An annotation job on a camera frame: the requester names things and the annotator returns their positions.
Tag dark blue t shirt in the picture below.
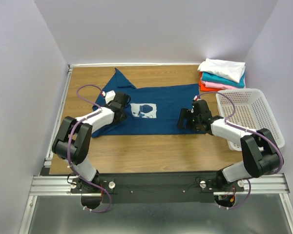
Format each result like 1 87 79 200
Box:
92 69 199 138

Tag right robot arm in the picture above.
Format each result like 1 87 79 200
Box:
177 99 284 191

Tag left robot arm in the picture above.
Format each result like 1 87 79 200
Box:
52 91 131 193

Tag orange folded t shirt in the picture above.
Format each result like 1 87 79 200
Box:
198 72 221 92

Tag pink folded t shirt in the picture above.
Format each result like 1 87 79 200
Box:
203 81 236 90

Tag teal folded t shirt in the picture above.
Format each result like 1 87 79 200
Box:
201 72 245 89

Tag white table edge strip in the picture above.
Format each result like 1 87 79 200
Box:
68 62 201 68

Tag white plastic basket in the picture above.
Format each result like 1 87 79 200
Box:
216 88 285 149

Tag white folded t shirt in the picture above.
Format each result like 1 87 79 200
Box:
198 58 246 83

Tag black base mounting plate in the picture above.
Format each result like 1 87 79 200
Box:
70 171 244 204

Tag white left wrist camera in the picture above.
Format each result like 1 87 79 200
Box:
101 90 116 104

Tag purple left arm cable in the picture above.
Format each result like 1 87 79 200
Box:
66 84 105 171

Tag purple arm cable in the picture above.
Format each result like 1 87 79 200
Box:
66 84 105 171
196 91 284 175

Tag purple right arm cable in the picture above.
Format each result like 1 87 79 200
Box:
196 91 284 175

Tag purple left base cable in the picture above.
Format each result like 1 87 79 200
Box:
82 180 112 214

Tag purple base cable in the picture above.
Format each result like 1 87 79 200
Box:
217 177 252 211
82 180 112 214

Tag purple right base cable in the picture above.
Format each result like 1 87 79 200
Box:
217 177 252 211

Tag aluminium frame rail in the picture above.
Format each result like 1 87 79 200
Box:
19 64 73 234

